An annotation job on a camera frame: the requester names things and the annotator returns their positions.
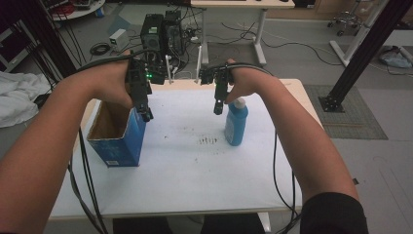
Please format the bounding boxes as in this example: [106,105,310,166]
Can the blue cardboard box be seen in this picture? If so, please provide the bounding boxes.
[86,99,148,169]

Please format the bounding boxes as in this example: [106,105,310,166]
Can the dark cabinet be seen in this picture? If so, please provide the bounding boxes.
[0,19,32,73]

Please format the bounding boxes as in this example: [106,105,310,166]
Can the white stand leg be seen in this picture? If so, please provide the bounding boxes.
[328,0,392,68]

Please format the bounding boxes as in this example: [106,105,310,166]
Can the black computer tower green sticker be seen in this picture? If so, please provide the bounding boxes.
[139,13,166,55]

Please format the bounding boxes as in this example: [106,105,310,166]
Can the office chair base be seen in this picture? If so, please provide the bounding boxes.
[326,10,363,37]

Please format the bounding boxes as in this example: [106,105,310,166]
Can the white table mat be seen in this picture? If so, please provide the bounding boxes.
[49,89,304,219]

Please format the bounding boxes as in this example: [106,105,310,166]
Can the person's dark legs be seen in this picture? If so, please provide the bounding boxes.
[112,213,263,234]

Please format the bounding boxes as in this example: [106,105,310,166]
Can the black metal post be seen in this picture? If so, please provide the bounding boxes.
[318,0,413,114]

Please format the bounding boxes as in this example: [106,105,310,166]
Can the white-legged desk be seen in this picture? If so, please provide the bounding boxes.
[190,0,297,68]

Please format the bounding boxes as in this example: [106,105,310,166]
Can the grey floor mat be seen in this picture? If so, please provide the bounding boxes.
[303,84,390,141]

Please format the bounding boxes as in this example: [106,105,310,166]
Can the person's black sleeve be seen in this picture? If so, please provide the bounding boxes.
[299,191,370,234]

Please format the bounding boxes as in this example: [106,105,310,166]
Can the white table leg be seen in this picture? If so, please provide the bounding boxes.
[257,212,273,234]

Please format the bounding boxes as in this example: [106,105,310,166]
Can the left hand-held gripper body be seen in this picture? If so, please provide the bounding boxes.
[126,51,172,105]

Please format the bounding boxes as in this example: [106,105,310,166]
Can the white cloth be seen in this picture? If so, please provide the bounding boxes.
[0,70,53,129]

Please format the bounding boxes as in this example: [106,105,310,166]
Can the long black floor cable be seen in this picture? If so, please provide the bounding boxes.
[220,21,336,67]

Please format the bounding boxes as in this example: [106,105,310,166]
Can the coiled black cable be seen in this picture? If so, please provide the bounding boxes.
[89,41,112,57]

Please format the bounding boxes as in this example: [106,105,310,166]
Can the black stand with cables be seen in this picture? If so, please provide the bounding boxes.
[14,0,87,82]

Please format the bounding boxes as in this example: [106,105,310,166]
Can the small white box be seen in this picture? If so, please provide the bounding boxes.
[108,28,131,53]

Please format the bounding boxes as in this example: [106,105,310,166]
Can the person's right hand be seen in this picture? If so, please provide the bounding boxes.
[224,58,271,105]

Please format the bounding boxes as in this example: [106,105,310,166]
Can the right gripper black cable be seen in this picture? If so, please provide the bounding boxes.
[223,61,303,234]

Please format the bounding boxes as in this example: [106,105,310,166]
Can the light blue bag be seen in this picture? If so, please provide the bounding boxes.
[379,45,413,69]

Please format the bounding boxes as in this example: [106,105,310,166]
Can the person's left hand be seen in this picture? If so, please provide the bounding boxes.
[87,49,134,110]

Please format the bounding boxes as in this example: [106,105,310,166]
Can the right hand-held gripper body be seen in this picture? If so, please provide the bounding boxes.
[195,45,235,100]

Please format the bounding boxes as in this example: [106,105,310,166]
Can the round white table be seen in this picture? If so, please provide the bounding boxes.
[48,0,107,22]

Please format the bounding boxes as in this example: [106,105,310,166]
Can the blue bottle with white cap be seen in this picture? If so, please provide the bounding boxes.
[223,97,249,147]

